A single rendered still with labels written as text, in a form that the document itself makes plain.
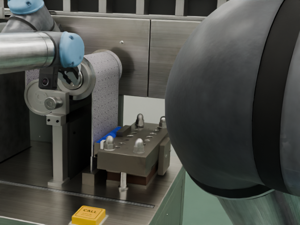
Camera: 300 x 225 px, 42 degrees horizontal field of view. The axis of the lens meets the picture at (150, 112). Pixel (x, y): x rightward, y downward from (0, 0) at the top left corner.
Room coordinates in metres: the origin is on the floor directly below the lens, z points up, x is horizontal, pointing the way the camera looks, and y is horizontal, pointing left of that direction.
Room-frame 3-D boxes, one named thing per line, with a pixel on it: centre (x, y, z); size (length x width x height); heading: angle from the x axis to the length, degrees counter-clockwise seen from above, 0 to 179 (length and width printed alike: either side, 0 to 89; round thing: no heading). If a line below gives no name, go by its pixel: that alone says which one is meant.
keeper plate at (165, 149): (1.34, -0.06, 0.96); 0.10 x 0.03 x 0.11; 165
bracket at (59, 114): (1.21, 0.29, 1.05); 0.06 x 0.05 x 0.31; 165
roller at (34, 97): (1.39, 0.33, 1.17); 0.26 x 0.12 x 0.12; 165
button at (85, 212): (0.98, 0.15, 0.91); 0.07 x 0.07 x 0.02; 75
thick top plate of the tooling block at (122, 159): (1.35, 0.03, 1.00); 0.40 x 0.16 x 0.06; 165
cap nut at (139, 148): (1.19, 0.03, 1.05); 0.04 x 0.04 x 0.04
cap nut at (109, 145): (1.20, 0.12, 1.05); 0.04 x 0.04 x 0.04
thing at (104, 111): (1.35, 0.16, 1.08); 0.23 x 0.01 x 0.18; 165
